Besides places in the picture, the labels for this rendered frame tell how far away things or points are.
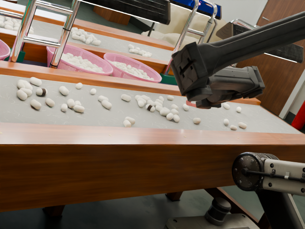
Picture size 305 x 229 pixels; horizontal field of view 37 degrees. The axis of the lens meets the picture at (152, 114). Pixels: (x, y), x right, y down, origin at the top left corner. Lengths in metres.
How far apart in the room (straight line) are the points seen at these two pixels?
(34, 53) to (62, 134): 0.76
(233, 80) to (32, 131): 0.50
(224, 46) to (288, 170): 0.62
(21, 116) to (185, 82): 0.46
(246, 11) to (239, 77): 5.39
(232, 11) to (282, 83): 1.31
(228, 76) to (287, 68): 5.00
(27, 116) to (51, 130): 0.11
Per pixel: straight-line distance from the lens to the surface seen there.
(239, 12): 6.63
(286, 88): 6.10
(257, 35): 0.95
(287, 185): 1.45
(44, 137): 1.08
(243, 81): 1.22
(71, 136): 1.13
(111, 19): 7.24
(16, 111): 1.22
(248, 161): 1.52
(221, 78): 1.10
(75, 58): 1.84
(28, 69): 1.47
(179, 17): 6.19
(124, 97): 1.59
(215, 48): 0.93
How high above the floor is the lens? 1.24
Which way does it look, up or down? 18 degrees down
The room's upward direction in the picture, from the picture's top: 24 degrees clockwise
